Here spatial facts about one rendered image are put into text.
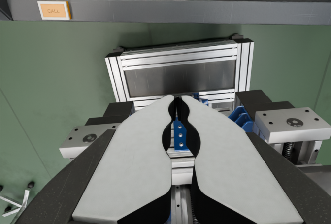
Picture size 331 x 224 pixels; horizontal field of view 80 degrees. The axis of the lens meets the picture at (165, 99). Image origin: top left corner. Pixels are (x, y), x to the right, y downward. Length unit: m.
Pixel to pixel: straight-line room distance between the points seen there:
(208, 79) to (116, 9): 0.94
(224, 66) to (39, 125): 1.56
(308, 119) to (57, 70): 1.51
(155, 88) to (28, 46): 0.93
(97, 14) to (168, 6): 0.13
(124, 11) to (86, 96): 1.30
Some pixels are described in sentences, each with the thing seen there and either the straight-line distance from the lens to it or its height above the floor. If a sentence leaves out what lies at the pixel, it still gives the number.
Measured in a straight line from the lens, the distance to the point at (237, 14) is 0.42.
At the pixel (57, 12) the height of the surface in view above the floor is 0.96.
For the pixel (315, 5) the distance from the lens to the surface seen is 0.48.
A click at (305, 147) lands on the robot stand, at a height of 0.98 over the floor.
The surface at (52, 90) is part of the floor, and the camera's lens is 1.75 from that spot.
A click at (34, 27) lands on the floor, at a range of 1.62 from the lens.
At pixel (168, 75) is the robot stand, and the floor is 0.21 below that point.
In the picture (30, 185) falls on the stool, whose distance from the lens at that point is 2.55.
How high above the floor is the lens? 1.35
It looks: 61 degrees down
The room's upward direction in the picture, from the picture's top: 178 degrees counter-clockwise
